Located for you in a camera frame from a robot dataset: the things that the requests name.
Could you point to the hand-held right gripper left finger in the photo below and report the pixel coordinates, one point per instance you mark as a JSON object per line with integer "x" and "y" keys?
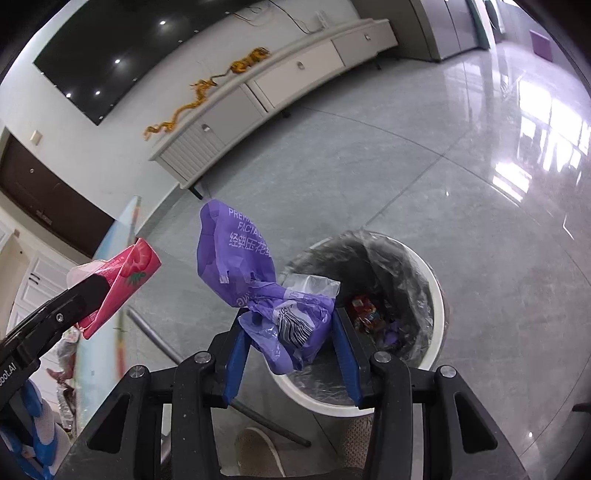
{"x": 233, "y": 364}

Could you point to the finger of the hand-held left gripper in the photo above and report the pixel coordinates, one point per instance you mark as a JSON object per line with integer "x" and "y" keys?
{"x": 85, "y": 300}

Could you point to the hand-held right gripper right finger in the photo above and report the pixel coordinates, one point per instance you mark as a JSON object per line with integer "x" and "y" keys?
{"x": 348, "y": 364}

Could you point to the red snack packet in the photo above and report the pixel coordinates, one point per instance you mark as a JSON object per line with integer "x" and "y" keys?
{"x": 367, "y": 314}

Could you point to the pink strawberry carton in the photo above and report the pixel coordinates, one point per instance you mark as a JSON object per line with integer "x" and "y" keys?
{"x": 134, "y": 267}

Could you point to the purple wrapper with striped patch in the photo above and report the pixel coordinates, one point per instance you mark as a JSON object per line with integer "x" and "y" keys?
{"x": 231, "y": 258}

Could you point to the white round trash bin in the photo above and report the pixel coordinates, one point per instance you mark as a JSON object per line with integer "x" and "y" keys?
{"x": 434, "y": 295}

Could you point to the person's left hand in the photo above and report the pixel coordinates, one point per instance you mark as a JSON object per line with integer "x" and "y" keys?
{"x": 37, "y": 429}

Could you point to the grey plastic bag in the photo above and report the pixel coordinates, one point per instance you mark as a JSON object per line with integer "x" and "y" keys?
{"x": 65, "y": 350}

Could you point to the white floor cabinet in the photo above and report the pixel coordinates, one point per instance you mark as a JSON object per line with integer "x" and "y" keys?
{"x": 37, "y": 286}

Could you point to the dark brown door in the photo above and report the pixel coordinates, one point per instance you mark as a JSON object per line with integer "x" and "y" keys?
{"x": 51, "y": 198}

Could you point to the yellow dragon figure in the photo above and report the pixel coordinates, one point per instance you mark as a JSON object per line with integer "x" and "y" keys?
{"x": 184, "y": 108}

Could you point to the orange tiger figure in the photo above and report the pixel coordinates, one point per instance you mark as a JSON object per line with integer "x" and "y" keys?
{"x": 249, "y": 60}

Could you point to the white television cabinet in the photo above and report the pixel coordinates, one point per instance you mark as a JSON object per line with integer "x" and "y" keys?
{"x": 286, "y": 74}

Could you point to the grey refrigerator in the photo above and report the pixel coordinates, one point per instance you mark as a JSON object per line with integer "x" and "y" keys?
{"x": 443, "y": 27}

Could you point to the purple stool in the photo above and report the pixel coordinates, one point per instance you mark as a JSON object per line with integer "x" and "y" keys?
{"x": 540, "y": 44}

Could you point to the beige wall switch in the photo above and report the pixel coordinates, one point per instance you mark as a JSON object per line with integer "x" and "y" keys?
{"x": 35, "y": 137}

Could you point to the black wall television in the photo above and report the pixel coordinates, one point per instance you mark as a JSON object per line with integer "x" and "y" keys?
{"x": 138, "y": 46}

